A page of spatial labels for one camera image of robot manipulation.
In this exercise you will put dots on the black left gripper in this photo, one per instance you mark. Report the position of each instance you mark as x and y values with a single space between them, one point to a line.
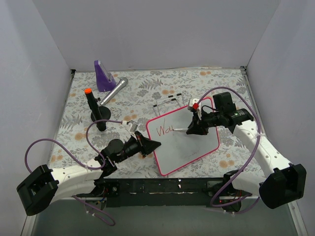
141 145

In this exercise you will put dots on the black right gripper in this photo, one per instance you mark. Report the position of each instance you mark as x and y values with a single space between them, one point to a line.
199 122

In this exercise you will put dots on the white red whiteboard marker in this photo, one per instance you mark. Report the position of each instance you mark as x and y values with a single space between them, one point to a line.
180 129

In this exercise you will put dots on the pink framed whiteboard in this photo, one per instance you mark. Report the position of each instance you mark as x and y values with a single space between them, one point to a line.
177 148

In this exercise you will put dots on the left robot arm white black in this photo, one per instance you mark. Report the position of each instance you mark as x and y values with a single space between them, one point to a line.
44 186

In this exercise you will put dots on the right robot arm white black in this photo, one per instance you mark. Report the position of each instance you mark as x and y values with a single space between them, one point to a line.
282 183

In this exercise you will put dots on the black torch with orange cap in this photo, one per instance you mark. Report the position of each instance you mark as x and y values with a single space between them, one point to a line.
98 112

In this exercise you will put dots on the floral patterned table mat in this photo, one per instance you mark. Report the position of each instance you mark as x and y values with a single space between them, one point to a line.
135 102

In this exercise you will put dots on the silver microphone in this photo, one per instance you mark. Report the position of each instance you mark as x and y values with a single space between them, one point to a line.
121 84

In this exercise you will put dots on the purple wedge stand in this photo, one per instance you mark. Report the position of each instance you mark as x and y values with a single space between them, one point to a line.
104 79

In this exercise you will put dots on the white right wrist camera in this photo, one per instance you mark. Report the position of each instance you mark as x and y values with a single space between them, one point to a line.
194 105

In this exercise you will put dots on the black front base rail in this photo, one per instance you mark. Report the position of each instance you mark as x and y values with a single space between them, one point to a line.
153 192

